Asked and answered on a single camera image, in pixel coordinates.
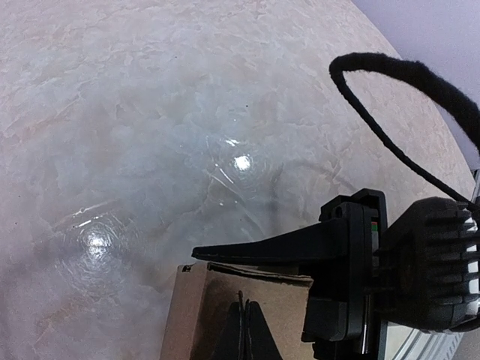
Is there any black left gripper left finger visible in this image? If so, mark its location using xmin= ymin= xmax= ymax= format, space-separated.
xmin=211 ymin=291 xmax=246 ymax=360

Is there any brown cardboard box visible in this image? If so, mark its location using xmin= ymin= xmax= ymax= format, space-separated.
xmin=160 ymin=262 xmax=314 ymax=359

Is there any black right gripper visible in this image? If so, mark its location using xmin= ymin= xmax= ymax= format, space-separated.
xmin=301 ymin=190 xmax=479 ymax=359

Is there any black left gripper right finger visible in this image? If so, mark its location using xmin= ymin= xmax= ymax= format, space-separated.
xmin=243 ymin=300 xmax=283 ymax=360

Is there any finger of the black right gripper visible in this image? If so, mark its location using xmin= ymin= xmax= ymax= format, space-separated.
xmin=192 ymin=218 xmax=349 ymax=266

